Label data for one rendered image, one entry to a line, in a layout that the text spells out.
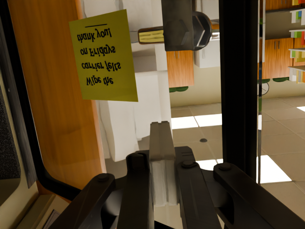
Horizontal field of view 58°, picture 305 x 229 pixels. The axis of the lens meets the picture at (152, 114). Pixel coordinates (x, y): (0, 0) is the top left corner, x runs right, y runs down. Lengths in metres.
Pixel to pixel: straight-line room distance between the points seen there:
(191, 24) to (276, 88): 6.06
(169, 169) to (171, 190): 0.01
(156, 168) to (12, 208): 0.27
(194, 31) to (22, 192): 0.32
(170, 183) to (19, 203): 0.28
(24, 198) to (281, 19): 5.92
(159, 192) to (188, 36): 0.09
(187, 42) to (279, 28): 5.94
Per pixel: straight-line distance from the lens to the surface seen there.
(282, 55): 5.80
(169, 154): 0.15
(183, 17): 0.18
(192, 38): 0.18
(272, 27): 6.06
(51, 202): 0.43
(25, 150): 0.42
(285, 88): 6.31
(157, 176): 0.16
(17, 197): 0.40
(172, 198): 0.16
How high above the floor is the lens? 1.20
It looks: 16 degrees up
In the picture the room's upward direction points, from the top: 174 degrees clockwise
